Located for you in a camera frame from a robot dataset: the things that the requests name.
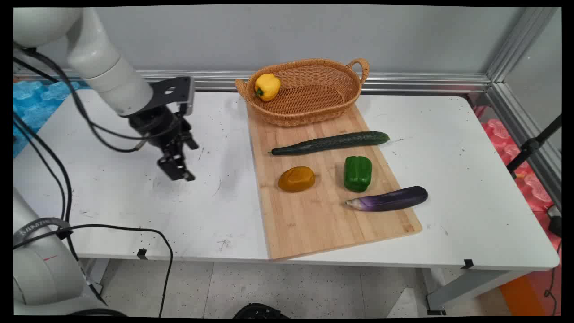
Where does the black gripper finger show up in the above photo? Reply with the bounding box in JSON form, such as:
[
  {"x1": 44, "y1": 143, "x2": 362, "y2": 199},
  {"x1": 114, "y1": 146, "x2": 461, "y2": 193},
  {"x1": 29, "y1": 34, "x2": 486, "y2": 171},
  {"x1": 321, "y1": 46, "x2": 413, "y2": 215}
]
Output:
[
  {"x1": 157, "y1": 153, "x2": 196, "y2": 182},
  {"x1": 178, "y1": 128, "x2": 200, "y2": 151}
]

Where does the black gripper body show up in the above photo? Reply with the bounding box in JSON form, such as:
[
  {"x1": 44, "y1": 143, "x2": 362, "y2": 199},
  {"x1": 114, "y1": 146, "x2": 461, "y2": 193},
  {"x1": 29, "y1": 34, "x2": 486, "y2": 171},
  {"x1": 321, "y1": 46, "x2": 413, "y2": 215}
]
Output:
[{"x1": 122, "y1": 104, "x2": 187, "y2": 155}]

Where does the yellow bell pepper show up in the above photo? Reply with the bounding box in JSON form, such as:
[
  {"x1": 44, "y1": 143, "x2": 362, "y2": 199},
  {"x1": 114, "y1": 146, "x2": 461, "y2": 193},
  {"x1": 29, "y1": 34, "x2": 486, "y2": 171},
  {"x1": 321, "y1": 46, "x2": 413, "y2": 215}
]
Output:
[{"x1": 254, "y1": 74, "x2": 281, "y2": 102}]

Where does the blue foam mat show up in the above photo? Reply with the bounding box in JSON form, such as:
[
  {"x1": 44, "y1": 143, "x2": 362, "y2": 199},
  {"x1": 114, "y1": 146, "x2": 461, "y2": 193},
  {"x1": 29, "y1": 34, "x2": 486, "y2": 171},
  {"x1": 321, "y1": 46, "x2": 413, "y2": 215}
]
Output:
[{"x1": 13, "y1": 80, "x2": 90, "y2": 157}]

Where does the woven wicker basket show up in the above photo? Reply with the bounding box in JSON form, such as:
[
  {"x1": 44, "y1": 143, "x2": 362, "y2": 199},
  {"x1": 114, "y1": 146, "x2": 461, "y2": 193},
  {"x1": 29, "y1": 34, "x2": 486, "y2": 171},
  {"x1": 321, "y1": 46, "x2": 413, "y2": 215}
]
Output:
[{"x1": 235, "y1": 58, "x2": 370, "y2": 127}]

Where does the dark green cucumber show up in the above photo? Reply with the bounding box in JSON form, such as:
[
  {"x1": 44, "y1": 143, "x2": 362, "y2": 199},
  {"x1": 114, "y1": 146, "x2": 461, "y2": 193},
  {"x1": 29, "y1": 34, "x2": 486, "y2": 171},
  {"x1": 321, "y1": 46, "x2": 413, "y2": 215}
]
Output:
[{"x1": 268, "y1": 131, "x2": 391, "y2": 157}]

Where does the wooden cutting board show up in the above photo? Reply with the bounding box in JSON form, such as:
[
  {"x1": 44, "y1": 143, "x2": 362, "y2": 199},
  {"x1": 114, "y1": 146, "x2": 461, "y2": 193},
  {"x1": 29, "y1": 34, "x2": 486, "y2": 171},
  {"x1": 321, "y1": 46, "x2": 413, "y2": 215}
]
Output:
[{"x1": 246, "y1": 102, "x2": 422, "y2": 262}]

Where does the black round floor object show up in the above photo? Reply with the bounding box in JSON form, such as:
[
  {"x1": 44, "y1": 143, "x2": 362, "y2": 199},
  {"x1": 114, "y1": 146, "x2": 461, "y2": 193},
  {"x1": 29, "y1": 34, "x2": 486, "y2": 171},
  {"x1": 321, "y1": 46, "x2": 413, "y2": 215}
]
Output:
[{"x1": 233, "y1": 303, "x2": 290, "y2": 319}]

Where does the green bell pepper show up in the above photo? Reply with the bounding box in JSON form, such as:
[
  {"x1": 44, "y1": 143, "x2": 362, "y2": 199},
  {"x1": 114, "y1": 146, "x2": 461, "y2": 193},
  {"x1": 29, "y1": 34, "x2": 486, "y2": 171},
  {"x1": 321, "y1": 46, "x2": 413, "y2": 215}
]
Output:
[{"x1": 344, "y1": 156, "x2": 373, "y2": 193}]

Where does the purple eggplant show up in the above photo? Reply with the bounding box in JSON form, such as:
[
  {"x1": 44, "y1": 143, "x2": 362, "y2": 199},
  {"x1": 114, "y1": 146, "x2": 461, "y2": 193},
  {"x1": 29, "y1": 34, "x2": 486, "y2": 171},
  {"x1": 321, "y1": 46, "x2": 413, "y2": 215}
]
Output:
[{"x1": 345, "y1": 186, "x2": 429, "y2": 212}]

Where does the grey table leg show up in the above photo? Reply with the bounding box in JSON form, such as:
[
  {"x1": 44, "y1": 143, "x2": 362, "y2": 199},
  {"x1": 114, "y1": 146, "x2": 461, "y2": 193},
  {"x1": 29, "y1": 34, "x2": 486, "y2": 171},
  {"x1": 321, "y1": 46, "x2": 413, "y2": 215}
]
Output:
[{"x1": 425, "y1": 268, "x2": 535, "y2": 315}]

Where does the black tripod stand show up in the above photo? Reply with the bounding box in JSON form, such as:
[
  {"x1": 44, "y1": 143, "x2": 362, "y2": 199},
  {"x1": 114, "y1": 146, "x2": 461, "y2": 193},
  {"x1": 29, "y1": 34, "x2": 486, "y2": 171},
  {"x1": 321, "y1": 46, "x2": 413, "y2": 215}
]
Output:
[{"x1": 506, "y1": 114, "x2": 562, "y2": 174}]

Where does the pink foam mat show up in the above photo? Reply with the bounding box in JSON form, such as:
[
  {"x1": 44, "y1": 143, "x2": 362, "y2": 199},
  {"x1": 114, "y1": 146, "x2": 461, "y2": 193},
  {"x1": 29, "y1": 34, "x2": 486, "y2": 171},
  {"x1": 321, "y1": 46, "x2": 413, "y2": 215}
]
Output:
[{"x1": 474, "y1": 105, "x2": 562, "y2": 252}]

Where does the orange floor mat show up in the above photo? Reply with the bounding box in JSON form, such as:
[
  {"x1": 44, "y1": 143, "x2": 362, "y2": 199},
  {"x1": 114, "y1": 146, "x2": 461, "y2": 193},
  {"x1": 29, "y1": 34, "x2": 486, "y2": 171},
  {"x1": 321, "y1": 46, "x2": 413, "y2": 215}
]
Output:
[{"x1": 499, "y1": 271, "x2": 562, "y2": 316}]

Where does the black small device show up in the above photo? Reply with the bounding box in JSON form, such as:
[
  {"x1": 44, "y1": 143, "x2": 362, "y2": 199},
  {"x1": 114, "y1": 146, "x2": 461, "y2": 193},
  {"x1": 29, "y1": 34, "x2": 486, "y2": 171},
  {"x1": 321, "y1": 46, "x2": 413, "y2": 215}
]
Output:
[{"x1": 548, "y1": 205, "x2": 562, "y2": 238}]

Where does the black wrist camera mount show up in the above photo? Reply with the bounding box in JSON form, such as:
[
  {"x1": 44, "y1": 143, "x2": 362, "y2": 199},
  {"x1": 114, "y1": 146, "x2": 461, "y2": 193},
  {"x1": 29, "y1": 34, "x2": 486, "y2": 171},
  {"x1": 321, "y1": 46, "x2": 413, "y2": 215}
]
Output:
[{"x1": 143, "y1": 76, "x2": 196, "y2": 116}]

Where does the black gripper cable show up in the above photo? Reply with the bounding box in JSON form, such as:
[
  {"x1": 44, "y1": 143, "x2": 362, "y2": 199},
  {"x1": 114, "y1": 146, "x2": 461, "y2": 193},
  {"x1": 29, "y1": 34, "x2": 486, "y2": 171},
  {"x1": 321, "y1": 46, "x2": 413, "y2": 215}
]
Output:
[{"x1": 16, "y1": 47, "x2": 148, "y2": 153}]

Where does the black cable with floor loop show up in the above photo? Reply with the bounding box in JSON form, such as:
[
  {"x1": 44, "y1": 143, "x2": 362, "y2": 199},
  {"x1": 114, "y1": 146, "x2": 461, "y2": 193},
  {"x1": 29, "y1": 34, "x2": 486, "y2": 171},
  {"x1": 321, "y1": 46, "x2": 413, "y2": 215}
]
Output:
[{"x1": 13, "y1": 223, "x2": 174, "y2": 317}]

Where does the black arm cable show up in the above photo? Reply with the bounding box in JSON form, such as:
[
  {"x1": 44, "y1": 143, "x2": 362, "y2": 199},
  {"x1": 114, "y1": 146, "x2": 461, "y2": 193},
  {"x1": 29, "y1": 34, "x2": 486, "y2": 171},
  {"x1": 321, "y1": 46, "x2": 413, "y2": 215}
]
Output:
[{"x1": 13, "y1": 111, "x2": 80, "y2": 263}]

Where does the grey printed velcro strap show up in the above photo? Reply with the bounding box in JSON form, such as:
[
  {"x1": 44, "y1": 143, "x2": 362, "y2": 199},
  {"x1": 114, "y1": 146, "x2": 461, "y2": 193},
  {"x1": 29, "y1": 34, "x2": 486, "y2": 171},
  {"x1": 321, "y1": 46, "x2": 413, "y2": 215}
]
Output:
[{"x1": 13, "y1": 217, "x2": 73, "y2": 245}]

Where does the aluminium frame rail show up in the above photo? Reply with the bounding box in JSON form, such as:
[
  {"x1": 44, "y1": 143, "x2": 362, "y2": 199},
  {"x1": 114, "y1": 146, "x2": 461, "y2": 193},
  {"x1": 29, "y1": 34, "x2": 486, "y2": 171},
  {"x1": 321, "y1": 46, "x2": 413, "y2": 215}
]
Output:
[
  {"x1": 487, "y1": 82, "x2": 562, "y2": 209},
  {"x1": 13, "y1": 67, "x2": 494, "y2": 96}
]

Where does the aluminium frame post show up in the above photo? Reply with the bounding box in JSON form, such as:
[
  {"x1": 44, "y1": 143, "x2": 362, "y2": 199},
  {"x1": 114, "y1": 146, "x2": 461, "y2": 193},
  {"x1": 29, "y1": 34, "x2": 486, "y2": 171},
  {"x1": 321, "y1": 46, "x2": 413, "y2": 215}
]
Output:
[{"x1": 486, "y1": 7, "x2": 553, "y2": 83}]

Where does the thin black floor cable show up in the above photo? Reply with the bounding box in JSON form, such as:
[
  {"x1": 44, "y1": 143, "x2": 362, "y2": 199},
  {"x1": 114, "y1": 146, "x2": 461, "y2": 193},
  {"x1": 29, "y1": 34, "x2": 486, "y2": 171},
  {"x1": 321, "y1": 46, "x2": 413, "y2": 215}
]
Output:
[{"x1": 544, "y1": 240, "x2": 562, "y2": 311}]

